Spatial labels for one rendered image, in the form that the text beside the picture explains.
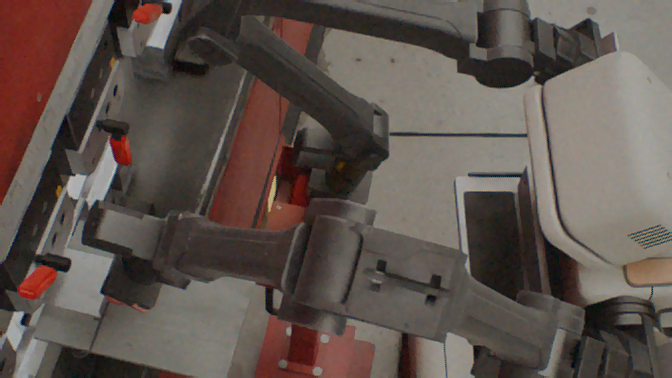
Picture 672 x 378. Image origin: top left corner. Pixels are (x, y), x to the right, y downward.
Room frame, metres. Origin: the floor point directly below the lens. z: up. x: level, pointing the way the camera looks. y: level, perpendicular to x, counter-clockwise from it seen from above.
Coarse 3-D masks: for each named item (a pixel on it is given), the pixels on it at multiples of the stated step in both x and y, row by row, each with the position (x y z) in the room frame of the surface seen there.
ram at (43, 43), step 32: (0, 0) 0.62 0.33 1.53; (32, 0) 0.67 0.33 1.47; (64, 0) 0.73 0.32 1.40; (0, 32) 0.60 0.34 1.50; (32, 32) 0.65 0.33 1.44; (64, 32) 0.71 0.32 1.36; (96, 32) 0.78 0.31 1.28; (0, 64) 0.58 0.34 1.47; (32, 64) 0.63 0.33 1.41; (64, 64) 0.69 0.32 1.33; (0, 96) 0.57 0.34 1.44; (32, 96) 0.61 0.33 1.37; (64, 96) 0.67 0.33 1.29; (0, 128) 0.55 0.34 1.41; (32, 128) 0.60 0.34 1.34; (0, 160) 0.53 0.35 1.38; (0, 192) 0.51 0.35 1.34; (0, 256) 0.47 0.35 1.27
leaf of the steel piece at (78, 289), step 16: (80, 256) 0.60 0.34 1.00; (96, 256) 0.60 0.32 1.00; (80, 272) 0.58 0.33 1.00; (96, 272) 0.58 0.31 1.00; (64, 288) 0.55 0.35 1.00; (80, 288) 0.55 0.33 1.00; (96, 288) 0.56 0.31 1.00; (48, 304) 0.53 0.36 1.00; (64, 304) 0.53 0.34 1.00; (80, 304) 0.53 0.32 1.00; (96, 304) 0.53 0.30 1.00
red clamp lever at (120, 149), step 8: (112, 120) 0.72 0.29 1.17; (104, 128) 0.71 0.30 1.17; (112, 128) 0.71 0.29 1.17; (120, 128) 0.71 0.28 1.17; (128, 128) 0.72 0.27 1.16; (112, 136) 0.71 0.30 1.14; (120, 136) 0.71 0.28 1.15; (112, 144) 0.71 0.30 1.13; (120, 144) 0.71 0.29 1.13; (128, 144) 0.72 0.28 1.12; (112, 152) 0.71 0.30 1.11; (120, 152) 0.70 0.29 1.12; (128, 152) 0.71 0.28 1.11; (120, 160) 0.71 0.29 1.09; (128, 160) 0.71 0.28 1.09
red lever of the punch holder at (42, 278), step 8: (40, 256) 0.51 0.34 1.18; (48, 256) 0.51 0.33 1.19; (56, 256) 0.51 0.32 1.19; (64, 256) 0.52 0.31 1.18; (48, 264) 0.50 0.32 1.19; (56, 264) 0.50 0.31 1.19; (64, 264) 0.50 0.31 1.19; (40, 272) 0.48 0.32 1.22; (48, 272) 0.48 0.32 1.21; (56, 272) 0.49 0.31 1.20; (64, 272) 0.50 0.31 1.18; (32, 280) 0.46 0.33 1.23; (40, 280) 0.46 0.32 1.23; (48, 280) 0.47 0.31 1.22; (24, 288) 0.45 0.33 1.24; (32, 288) 0.45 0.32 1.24; (40, 288) 0.45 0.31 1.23; (24, 296) 0.44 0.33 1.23; (32, 296) 0.44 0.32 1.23
